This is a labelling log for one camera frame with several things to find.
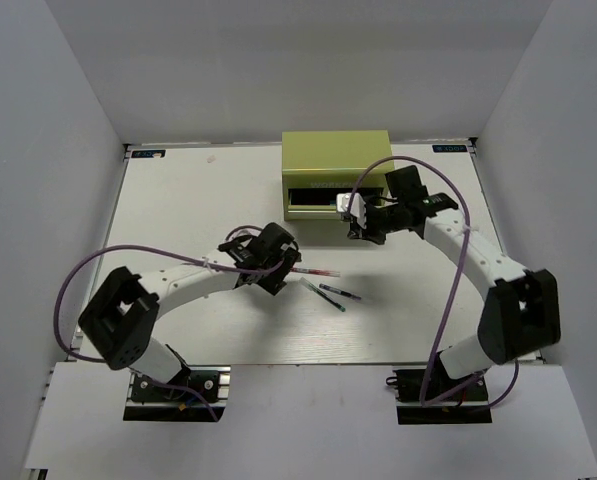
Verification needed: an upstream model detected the red gel pen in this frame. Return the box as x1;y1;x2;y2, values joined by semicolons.
290;267;341;278

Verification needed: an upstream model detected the left blue table label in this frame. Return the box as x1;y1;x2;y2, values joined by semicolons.
131;149;166;159

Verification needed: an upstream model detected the green ink refill pen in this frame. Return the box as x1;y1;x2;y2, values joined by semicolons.
299;277;346;312

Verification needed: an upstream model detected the right blue table label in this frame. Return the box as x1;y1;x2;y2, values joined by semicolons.
432;144;468;153

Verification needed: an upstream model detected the blue table label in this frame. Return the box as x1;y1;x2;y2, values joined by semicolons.
432;144;468;153
131;149;166;159

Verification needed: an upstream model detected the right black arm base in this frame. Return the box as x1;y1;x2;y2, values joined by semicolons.
385;368;492;426

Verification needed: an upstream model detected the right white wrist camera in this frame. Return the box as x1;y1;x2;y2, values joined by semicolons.
335;192;367;229

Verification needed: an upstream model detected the green metal drawer cabinet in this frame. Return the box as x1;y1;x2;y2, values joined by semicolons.
282;130;392;213

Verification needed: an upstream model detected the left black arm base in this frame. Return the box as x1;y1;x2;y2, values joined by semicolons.
123;366;231;423

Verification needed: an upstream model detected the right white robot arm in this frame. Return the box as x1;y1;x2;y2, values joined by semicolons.
336;159;561;407

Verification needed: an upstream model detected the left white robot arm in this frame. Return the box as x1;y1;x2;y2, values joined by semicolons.
78;223;301;399

